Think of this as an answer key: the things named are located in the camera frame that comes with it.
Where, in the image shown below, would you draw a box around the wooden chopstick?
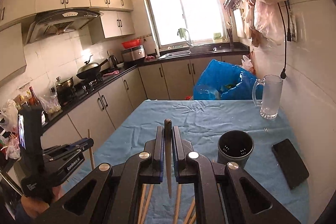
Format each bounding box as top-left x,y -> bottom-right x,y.
173,184 -> 182,224
88,129 -> 95,170
183,198 -> 195,224
137,184 -> 147,224
188,213 -> 196,224
139,184 -> 154,224

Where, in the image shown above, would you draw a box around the dark chopstick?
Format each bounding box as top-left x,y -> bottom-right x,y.
165,119 -> 172,198

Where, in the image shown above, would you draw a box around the lower kitchen cabinets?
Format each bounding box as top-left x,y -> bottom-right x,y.
39,54 -> 246,162

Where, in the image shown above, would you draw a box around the kitchen window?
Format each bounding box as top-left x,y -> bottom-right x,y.
145,0 -> 228,50

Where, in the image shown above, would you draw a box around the person left hand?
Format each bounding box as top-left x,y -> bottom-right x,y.
21,185 -> 63,219

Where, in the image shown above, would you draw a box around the black utensil holder cup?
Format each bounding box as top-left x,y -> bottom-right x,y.
217,130 -> 254,168

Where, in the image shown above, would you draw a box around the blue towel table cover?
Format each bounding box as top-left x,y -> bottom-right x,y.
70,100 -> 309,223

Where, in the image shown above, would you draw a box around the black smartphone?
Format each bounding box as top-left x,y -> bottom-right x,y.
272,139 -> 309,190

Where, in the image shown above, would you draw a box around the metal pot with lid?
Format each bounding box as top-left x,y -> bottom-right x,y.
56,76 -> 74,101

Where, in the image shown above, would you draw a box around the black wok on stove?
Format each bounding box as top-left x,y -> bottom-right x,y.
76,56 -> 109,81

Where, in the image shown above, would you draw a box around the clear glass mug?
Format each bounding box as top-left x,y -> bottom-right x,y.
252,75 -> 283,120

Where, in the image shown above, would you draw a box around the blue plastic bag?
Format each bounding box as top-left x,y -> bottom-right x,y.
193,59 -> 257,100

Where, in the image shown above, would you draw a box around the range hood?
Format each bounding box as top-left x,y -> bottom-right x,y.
25,8 -> 102,44

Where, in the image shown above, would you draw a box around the silver rice cooker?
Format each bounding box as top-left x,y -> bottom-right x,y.
121,45 -> 146,63

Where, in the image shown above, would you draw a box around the black power cable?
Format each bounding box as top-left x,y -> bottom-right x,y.
277,0 -> 292,80

